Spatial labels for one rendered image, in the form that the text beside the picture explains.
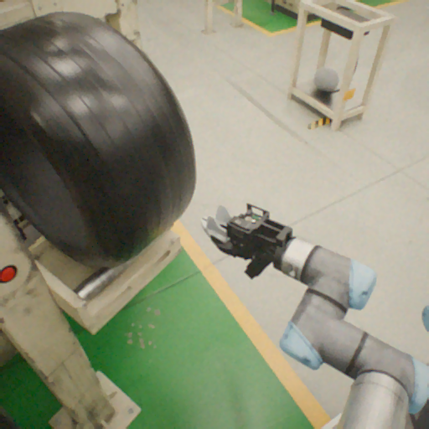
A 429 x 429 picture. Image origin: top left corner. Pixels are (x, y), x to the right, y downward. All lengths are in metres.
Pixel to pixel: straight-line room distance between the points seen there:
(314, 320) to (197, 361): 1.30
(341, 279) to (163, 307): 1.48
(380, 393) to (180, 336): 1.46
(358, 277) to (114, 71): 0.57
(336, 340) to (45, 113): 0.61
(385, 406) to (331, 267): 0.22
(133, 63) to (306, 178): 2.09
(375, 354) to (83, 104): 0.62
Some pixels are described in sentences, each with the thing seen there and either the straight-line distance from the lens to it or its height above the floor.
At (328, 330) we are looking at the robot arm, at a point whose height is 1.19.
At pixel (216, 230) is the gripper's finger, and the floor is 1.16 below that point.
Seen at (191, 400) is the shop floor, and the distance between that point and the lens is 1.86.
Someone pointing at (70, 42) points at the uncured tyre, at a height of 1.46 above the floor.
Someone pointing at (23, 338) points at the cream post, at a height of 0.84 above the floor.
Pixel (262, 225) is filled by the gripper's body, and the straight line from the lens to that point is 0.73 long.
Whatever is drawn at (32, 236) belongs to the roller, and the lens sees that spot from 1.23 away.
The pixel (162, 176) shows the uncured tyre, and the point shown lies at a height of 1.24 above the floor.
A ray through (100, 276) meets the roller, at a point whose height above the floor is 0.92.
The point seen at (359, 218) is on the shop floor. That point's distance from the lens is 2.58.
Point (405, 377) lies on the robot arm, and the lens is 0.66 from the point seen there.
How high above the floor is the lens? 1.75
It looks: 45 degrees down
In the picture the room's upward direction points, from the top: straight up
